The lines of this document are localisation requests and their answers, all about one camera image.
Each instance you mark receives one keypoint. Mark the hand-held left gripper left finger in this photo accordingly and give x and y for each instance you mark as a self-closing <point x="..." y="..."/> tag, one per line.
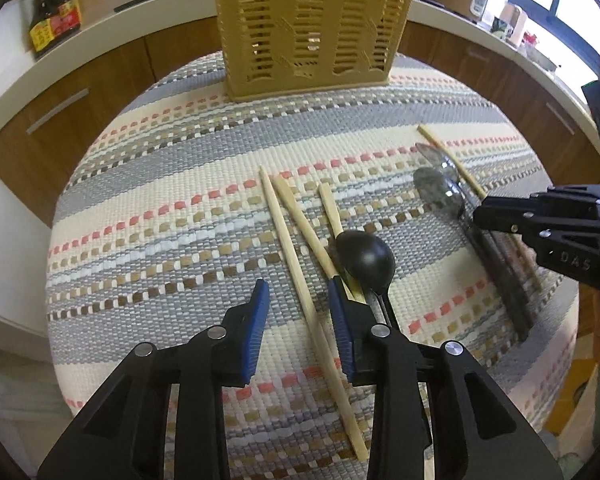
<point x="252" y="330"/>

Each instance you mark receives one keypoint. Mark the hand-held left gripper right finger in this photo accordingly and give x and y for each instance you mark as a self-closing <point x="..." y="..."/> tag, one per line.
<point x="342" y="330"/>

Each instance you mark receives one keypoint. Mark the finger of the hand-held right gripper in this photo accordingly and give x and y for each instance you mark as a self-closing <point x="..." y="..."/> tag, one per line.
<point x="575" y="194"/>
<point x="500" y="217"/>

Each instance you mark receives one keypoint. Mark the thin long wooden chopstick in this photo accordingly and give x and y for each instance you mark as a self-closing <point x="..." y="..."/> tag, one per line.
<point x="300" y="290"/>

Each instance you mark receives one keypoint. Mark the black plastic spoon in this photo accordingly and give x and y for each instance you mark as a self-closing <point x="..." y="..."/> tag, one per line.
<point x="365" y="260"/>

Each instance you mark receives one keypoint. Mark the thick wooden chopstick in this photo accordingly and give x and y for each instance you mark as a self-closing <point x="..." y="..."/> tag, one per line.
<point x="300" y="225"/>

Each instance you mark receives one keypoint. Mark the yellow plastic utensil basket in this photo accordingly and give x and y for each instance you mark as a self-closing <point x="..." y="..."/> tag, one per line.
<point x="305" y="91"/>

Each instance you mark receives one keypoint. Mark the yellow plastic object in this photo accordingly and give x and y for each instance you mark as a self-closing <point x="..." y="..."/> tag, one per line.
<point x="572" y="402"/>

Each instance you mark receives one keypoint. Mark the striped woven mat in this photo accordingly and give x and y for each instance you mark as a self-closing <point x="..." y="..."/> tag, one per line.
<point x="180" y="210"/>

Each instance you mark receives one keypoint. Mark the small red object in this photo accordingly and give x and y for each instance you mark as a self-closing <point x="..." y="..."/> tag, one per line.
<point x="531" y="38"/>

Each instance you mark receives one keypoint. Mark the white electric kettle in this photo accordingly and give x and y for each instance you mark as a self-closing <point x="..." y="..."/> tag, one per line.
<point x="514" y="22"/>

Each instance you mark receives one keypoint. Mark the white tall cabinet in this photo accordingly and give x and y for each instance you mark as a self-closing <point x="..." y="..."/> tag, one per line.
<point x="10" y="260"/>

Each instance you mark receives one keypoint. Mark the wooden base cabinet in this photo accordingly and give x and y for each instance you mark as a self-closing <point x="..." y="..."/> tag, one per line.
<point x="110" y="90"/>

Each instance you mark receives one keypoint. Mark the white kitchen counter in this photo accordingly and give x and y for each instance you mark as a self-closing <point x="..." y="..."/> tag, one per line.
<point x="10" y="75"/>

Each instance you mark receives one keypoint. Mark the slim dark sauce bottle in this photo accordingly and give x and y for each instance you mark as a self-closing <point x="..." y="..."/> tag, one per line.
<point x="42" y="37"/>

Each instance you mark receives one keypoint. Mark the large red-label sauce bottle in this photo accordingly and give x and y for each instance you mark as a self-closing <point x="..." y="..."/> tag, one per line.
<point x="67" y="15"/>

